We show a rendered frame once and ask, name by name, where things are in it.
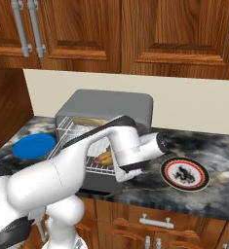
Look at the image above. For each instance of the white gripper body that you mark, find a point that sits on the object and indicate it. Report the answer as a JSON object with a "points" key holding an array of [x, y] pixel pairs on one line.
{"points": [[123, 175]]}

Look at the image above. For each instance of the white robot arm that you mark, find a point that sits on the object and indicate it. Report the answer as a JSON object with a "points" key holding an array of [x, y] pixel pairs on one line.
{"points": [[64, 171]]}

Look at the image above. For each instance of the grey toaster oven door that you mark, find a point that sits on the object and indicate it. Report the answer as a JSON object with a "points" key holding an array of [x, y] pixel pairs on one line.
{"points": [[101, 184]]}

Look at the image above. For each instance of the tan baguette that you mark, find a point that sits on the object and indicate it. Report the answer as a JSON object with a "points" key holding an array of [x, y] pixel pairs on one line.
{"points": [[88, 121]]}

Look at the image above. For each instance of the grey toaster oven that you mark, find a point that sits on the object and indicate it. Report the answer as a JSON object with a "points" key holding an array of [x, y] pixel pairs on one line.
{"points": [[109, 105]]}

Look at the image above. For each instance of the red and black rimmed plate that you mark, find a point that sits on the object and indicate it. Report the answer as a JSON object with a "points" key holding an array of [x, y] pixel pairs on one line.
{"points": [[184, 174]]}

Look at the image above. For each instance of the wooden drawer front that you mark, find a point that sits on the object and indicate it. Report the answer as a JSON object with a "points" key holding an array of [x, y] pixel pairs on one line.
{"points": [[184, 215]]}

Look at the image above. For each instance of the blue bowl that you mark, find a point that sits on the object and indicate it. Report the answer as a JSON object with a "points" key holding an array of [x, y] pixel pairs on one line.
{"points": [[34, 146]]}

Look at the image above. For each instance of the wooden tall cupboard side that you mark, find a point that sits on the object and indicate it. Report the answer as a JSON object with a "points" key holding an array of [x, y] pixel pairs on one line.
{"points": [[7, 107]]}

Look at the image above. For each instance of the wooden wall cupboard door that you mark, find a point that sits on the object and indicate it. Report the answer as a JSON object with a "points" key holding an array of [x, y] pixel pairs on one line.
{"points": [[80, 32], [2, 29], [184, 32]]}

